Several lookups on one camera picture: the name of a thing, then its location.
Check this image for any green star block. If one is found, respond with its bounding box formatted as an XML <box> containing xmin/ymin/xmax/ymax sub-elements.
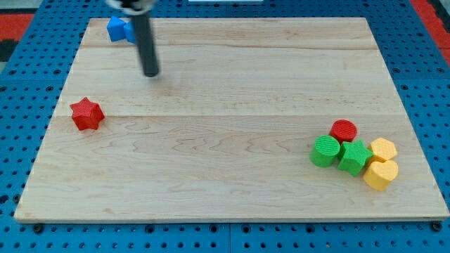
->
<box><xmin>337</xmin><ymin>140</ymin><xmax>373</xmax><ymax>176</ymax></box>

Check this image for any red star block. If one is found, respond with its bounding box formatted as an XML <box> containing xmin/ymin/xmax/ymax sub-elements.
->
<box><xmin>70</xmin><ymin>97</ymin><xmax>105</xmax><ymax>131</ymax></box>

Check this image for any wooden board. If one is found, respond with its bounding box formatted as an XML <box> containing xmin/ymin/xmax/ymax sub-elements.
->
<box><xmin>14</xmin><ymin>18</ymin><xmax>449</xmax><ymax>223</ymax></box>

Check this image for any green cylinder block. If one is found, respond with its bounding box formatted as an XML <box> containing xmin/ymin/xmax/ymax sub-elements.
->
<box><xmin>309</xmin><ymin>135</ymin><xmax>340</xmax><ymax>168</ymax></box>

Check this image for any red cylinder block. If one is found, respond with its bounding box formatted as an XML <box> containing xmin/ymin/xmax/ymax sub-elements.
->
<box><xmin>329</xmin><ymin>119</ymin><xmax>358</xmax><ymax>144</ymax></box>

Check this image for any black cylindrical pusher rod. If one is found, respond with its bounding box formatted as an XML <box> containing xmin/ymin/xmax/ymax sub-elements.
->
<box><xmin>131</xmin><ymin>12</ymin><xmax>159</xmax><ymax>77</ymax></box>

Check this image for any blue block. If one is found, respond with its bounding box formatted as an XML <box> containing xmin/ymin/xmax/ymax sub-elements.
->
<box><xmin>106</xmin><ymin>16</ymin><xmax>136</xmax><ymax>44</ymax></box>

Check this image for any yellow heart block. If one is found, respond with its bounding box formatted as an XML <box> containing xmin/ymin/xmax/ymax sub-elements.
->
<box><xmin>363</xmin><ymin>160</ymin><xmax>399</xmax><ymax>191</ymax></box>

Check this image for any yellow hexagon block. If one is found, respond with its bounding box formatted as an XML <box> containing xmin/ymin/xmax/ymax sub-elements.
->
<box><xmin>368</xmin><ymin>138</ymin><xmax>398</xmax><ymax>163</ymax></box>

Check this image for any silver robot tool mount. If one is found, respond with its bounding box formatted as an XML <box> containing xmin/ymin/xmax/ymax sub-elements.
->
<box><xmin>105</xmin><ymin>0</ymin><xmax>158</xmax><ymax>15</ymax></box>

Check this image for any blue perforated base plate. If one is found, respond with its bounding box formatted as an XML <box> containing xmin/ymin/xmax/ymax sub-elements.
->
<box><xmin>1</xmin><ymin>0</ymin><xmax>449</xmax><ymax>252</ymax></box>

